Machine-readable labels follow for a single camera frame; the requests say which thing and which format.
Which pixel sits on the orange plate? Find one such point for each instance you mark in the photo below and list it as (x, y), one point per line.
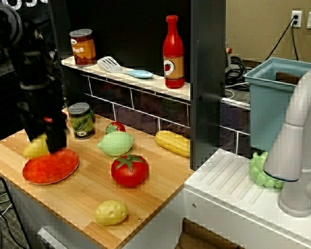
(50, 167)

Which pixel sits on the small red toy tomato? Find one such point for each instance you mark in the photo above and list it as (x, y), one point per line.
(116, 127)

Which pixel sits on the gray toy faucet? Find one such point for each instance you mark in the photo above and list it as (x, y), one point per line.
(293, 145)

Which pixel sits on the black toy kitchen hutch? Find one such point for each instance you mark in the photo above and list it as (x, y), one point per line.
(207, 77)

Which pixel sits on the green toy grapes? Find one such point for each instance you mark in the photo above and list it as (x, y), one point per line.
(259, 171)

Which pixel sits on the red emergency stop button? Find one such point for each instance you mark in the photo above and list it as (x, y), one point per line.
(228, 49)

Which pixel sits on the yellow toy banana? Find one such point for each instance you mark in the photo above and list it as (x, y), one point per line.
(36, 149)

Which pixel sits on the light blue plastic bin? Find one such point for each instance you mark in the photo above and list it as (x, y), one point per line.
(267, 109)

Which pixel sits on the brown beans can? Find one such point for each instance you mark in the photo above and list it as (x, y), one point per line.
(83, 48)

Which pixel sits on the yellow toy corn cob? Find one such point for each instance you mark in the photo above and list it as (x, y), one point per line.
(172, 142)

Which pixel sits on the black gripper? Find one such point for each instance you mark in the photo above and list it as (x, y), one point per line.
(41, 111)

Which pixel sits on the green pickle can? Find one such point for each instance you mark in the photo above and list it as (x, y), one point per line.
(81, 122)

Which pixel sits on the white cabinet under counter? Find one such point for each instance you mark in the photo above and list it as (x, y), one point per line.
(23, 207)

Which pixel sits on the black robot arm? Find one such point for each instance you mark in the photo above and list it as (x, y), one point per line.
(26, 52)

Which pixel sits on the pale green toy lime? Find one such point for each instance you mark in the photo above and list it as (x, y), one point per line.
(116, 144)

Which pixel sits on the yellow toy potato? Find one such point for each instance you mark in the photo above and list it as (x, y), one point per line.
(111, 212)

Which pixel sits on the white toy sink unit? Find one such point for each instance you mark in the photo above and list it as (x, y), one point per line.
(217, 202)

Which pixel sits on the red ketchup bottle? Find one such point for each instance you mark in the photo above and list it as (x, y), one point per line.
(173, 52)

